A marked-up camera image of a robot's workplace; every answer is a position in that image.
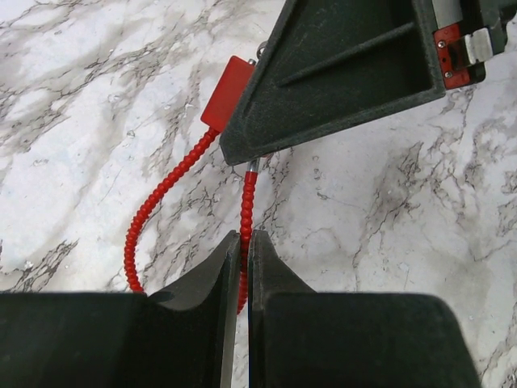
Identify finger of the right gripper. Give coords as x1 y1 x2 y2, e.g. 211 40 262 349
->
221 1 445 166

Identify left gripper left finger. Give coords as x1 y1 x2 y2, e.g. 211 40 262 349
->
1 232 240 387

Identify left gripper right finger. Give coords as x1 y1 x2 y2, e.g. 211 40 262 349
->
248 231 481 387

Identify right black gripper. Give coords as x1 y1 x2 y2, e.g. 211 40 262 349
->
432 0 516 90

